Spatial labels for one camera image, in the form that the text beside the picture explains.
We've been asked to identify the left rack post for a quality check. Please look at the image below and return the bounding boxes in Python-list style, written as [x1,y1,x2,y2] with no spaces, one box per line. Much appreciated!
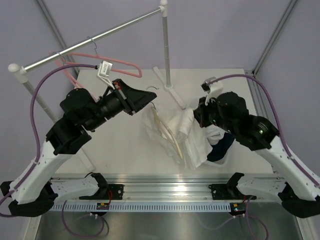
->
[7,63,58,123]

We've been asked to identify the pink hanger with skirt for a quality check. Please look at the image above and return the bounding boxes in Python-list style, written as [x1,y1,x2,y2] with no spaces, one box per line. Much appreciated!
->
[54,58,84,89]

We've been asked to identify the cream hanger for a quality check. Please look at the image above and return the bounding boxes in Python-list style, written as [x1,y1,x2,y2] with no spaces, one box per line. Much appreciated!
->
[150,101,183,160]

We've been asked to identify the rack post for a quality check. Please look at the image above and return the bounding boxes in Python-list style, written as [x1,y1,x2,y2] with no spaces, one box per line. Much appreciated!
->
[159,0,172,85]
[7,63,58,123]

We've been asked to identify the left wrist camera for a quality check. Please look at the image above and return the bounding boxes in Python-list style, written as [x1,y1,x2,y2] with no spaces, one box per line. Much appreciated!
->
[96,60,115,89]

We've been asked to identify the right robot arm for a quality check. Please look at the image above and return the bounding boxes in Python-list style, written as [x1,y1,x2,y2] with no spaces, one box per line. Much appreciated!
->
[193,92,320,218]

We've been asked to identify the dark blue denim skirt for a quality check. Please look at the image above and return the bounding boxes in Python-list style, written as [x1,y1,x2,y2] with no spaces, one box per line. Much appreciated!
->
[207,133,235,163]

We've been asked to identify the pink hanger with shirt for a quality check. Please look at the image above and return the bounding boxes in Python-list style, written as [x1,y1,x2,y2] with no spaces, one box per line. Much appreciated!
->
[68,36,143,78]

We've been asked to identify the cream white long garment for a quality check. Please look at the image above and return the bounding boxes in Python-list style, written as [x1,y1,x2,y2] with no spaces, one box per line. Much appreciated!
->
[142,104,212,170]

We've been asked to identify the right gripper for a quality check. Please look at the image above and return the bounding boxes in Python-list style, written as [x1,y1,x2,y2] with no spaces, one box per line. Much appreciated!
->
[193,94,238,136]

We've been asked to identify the right rack post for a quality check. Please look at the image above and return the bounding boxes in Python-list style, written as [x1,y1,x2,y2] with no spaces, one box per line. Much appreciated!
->
[159,0,172,85]

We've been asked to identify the silver clothes rack rail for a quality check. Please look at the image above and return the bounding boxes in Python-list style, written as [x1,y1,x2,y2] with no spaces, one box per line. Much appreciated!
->
[21,6,163,74]

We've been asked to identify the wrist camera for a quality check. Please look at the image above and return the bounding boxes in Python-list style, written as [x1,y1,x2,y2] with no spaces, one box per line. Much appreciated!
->
[201,77,224,106]
[96,60,115,89]

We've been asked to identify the white plastic basket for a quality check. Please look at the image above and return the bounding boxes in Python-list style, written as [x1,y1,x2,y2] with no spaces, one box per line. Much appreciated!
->
[204,144,233,167]

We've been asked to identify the aluminium mounting rail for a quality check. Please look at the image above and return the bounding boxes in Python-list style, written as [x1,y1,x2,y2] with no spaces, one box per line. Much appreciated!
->
[102,173,232,202]

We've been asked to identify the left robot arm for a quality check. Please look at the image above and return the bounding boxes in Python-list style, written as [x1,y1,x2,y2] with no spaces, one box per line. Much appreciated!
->
[0,79,157,217]

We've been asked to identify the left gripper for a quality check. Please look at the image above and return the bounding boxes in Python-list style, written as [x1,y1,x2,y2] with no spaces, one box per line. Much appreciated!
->
[84,78,157,131]

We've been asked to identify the white slotted cable duct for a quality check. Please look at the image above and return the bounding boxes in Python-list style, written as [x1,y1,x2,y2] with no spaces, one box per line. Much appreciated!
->
[50,201,231,213]

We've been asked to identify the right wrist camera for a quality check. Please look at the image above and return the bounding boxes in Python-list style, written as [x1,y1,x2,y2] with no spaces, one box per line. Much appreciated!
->
[201,77,224,106]

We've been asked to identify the white shirt garment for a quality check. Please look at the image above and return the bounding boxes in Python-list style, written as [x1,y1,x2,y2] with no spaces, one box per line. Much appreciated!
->
[204,125,225,146]

